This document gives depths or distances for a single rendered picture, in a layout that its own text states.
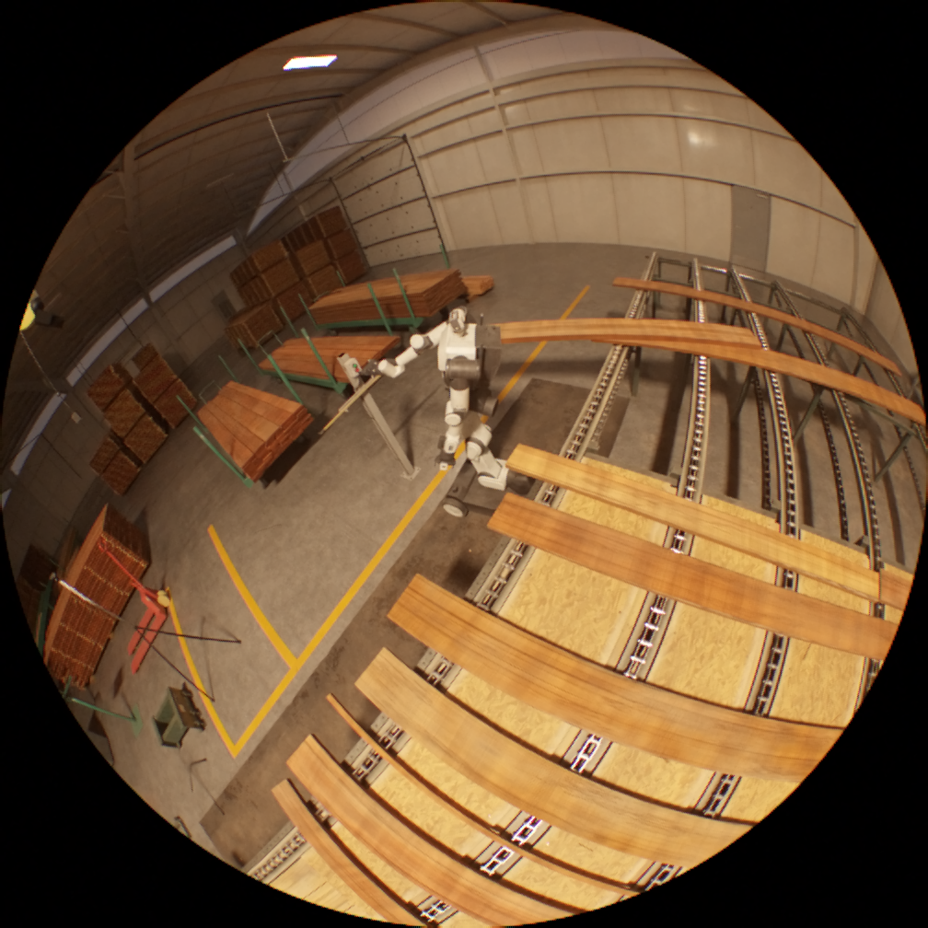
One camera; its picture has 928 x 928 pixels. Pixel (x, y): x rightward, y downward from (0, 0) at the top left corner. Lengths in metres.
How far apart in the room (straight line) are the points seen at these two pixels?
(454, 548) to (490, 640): 1.28
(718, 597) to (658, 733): 0.54
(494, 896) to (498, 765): 0.62
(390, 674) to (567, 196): 9.88
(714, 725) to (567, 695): 0.57
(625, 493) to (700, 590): 0.54
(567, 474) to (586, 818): 1.42
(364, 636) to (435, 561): 0.78
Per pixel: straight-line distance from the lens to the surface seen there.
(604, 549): 1.31
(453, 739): 1.26
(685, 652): 1.33
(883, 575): 2.13
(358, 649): 2.47
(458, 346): 1.49
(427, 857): 1.47
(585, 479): 1.48
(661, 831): 1.41
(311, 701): 2.69
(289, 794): 1.73
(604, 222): 9.57
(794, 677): 1.59
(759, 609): 1.46
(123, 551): 6.02
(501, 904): 1.53
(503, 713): 1.25
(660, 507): 1.45
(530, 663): 1.19
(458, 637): 1.25
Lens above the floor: 2.06
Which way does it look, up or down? 47 degrees down
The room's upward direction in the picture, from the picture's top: 23 degrees counter-clockwise
